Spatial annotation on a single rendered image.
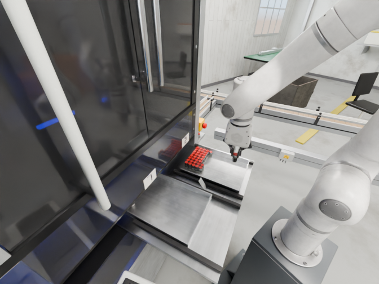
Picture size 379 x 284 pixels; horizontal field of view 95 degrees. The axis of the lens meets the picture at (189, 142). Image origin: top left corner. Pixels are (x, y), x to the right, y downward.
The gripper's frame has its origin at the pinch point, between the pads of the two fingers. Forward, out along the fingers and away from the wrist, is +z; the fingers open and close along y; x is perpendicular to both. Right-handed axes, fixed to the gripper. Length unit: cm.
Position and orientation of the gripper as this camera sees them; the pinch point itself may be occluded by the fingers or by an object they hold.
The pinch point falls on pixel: (236, 151)
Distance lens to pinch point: 79.1
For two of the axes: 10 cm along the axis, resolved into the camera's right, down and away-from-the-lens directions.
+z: 0.4, 8.0, 6.0
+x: 4.5, -5.5, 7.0
